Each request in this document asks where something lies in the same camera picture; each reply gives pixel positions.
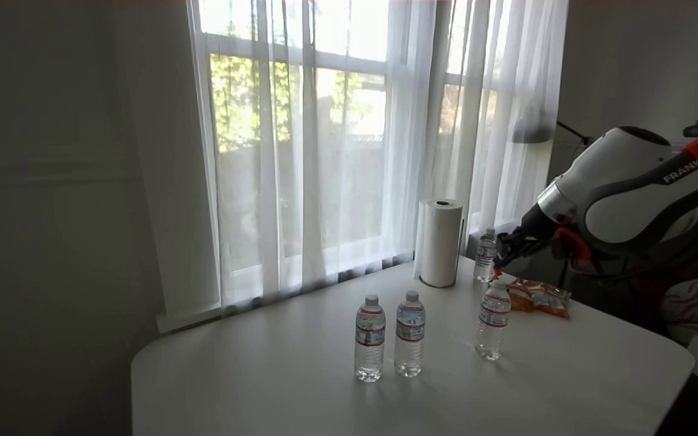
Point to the dark sofa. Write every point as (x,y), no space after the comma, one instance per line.
(689,269)

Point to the orange snack bag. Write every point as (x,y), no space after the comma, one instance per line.
(540,296)

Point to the white framed window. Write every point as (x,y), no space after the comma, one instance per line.
(365,57)

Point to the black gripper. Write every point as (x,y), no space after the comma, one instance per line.
(537,233)

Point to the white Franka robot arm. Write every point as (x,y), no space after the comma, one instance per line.
(607,160)

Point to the white paper towel roll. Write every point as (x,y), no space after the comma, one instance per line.
(439,244)

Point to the clear plastic water bottle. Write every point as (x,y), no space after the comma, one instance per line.
(411,336)
(485,257)
(492,323)
(370,340)

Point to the sheer white curtain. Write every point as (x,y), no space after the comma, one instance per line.
(302,160)
(502,104)

